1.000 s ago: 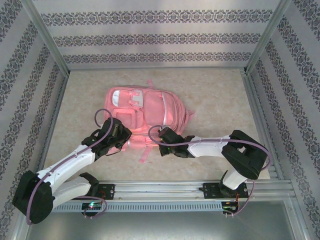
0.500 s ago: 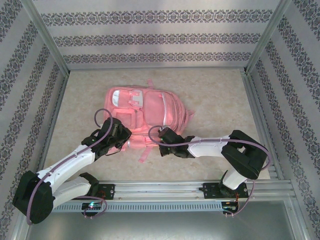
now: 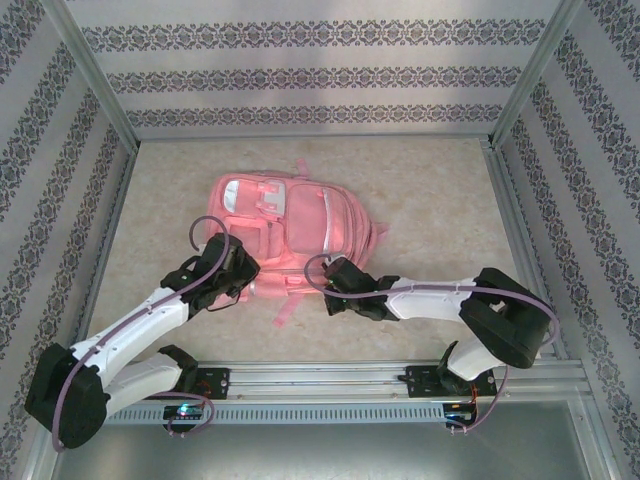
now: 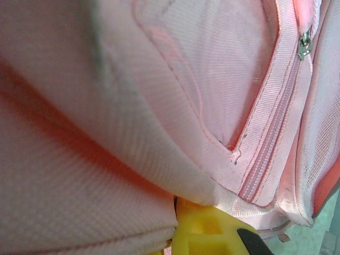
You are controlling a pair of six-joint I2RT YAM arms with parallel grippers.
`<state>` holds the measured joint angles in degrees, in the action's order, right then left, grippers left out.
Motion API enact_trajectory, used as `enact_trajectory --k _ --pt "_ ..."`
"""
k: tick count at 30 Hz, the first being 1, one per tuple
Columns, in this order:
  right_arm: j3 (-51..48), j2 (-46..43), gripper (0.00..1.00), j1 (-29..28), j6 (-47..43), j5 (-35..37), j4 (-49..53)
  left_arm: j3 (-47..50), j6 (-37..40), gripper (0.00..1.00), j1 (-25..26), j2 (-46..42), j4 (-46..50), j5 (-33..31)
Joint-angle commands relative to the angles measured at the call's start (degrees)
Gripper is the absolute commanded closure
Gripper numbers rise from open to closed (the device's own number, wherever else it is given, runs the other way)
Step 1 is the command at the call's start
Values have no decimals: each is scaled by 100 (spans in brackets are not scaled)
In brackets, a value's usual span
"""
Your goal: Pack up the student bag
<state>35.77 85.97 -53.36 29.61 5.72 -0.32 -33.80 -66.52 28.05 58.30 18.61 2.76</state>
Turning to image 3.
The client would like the long aluminium mounting rail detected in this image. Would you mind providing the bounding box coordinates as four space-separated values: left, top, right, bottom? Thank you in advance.
48 360 587 402

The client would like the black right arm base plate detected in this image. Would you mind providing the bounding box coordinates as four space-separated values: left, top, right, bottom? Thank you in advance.
405 364 499 400

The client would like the grey sheet metal panel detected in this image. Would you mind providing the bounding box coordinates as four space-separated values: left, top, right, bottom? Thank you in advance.
49 422 609 480

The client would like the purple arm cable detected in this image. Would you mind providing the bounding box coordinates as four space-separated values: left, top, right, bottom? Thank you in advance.
52 215 236 454
303 253 560 435

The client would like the slotted grey cable duct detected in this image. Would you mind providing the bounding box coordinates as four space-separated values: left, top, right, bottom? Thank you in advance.
67 402 449 426

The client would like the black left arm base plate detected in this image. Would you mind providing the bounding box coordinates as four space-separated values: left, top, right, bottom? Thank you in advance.
139 367 232 401

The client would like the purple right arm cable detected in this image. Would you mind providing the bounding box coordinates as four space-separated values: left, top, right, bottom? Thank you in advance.
303 253 560 435

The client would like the aluminium frame post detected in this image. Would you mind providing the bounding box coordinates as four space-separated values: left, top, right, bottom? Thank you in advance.
40 0 141 151
488 0 587 150

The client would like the pink school backpack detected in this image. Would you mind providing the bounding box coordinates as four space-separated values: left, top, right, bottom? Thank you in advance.
207 158 390 329

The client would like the thin aluminium table edge profile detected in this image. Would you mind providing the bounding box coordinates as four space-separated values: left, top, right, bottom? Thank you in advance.
134 130 496 142

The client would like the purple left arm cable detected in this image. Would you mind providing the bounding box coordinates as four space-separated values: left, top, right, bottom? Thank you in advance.
52 215 236 454

